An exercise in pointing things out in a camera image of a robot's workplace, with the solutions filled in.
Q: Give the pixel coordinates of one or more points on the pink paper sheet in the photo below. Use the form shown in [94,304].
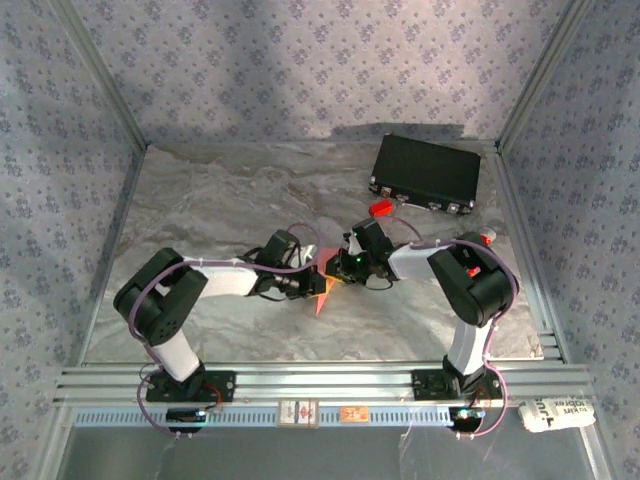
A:
[322,302]

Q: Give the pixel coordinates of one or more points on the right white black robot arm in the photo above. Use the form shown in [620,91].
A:
[410,262]

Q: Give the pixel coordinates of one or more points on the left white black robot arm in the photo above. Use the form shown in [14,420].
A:
[225,280]

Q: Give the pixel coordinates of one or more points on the small red block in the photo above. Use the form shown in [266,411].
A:
[381,208]

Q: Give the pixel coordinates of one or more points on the black hard case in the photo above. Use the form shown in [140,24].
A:
[425,170]

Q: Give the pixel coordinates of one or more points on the red glitter tube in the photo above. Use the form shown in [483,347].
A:
[487,234]

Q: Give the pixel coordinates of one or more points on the small orange label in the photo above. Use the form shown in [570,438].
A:
[354,413]

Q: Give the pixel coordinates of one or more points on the white red label card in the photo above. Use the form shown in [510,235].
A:
[298,413]

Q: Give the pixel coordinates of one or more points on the white printed paper roll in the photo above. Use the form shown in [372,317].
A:
[557,414]

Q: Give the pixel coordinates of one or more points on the aluminium mounting rail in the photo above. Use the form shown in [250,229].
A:
[325,382]

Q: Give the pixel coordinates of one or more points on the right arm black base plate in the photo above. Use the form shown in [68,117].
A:
[425,385]

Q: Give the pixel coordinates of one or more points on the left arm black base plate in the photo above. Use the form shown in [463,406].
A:
[225,387]

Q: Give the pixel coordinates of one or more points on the aluminium side frame bar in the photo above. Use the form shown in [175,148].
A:
[116,240]
[525,240]

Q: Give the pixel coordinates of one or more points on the aluminium frame post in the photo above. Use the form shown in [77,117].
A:
[102,75]
[542,75]

